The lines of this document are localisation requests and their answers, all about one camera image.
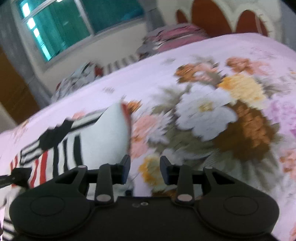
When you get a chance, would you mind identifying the striped red black white sweater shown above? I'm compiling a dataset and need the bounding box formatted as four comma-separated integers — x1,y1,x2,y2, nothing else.
0,101,133,241

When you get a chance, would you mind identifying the crumpled grey patterned clothes pile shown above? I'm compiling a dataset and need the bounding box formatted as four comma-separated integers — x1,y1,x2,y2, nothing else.
51,62,103,103

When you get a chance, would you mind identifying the brown wooden door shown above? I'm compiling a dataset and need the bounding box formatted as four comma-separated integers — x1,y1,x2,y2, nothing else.
0,50,40,124

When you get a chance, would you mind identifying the floral pink bed sheet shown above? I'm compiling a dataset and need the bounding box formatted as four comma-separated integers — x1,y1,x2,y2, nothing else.
1,34,295,240

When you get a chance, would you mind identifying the grey white striped cloth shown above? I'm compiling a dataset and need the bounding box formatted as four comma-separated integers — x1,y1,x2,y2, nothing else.
102,54,139,76

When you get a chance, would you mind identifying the grey curtain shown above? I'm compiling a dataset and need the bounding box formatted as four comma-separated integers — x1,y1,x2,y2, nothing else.
1,1,51,108

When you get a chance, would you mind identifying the pink grey folded blanket stack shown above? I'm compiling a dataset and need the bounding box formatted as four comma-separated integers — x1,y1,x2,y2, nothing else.
136,23,210,59

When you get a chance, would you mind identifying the teal curtained window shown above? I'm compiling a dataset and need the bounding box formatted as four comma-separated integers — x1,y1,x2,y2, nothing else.
10,1,147,72

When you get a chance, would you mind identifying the red white headboard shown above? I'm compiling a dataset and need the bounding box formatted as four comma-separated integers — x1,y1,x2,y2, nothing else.
157,1,283,42

